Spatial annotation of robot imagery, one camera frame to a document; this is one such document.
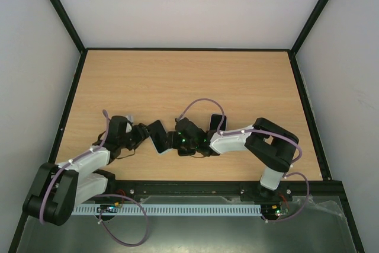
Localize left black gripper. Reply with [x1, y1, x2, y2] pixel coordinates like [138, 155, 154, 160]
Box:
[119, 123, 153, 151]

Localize black enclosure frame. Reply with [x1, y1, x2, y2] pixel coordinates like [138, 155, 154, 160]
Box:
[5, 0, 365, 253]

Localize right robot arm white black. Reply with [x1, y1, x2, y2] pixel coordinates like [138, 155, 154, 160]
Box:
[168, 117, 303, 201]

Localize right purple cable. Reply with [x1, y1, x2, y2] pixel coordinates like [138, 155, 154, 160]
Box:
[177, 98, 310, 223]

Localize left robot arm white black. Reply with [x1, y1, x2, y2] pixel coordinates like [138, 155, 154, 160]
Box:
[23, 116, 149, 226]

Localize light blue slotted cable duct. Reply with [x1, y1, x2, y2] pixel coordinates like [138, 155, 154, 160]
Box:
[72, 204, 261, 216]

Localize black phone case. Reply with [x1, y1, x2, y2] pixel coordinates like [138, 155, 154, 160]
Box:
[177, 149, 197, 156]

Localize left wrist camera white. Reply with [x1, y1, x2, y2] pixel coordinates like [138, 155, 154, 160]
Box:
[123, 114, 134, 133]

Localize black front rail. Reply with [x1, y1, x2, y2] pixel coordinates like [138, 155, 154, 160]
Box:
[105, 180, 346, 204]

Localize black phone camera side up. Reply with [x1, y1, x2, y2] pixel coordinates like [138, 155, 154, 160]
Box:
[209, 114, 227, 131]

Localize light blue phone case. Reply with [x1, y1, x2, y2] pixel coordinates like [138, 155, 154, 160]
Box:
[147, 119, 175, 156]

